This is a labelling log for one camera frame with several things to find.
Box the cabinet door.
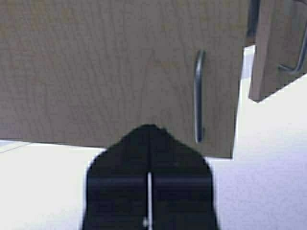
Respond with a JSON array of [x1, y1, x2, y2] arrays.
[[248, 0, 307, 103], [0, 0, 250, 159]]

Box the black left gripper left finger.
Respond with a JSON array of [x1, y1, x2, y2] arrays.
[[81, 125, 151, 230]]

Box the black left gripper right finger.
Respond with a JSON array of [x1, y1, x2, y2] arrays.
[[149, 125, 220, 230]]

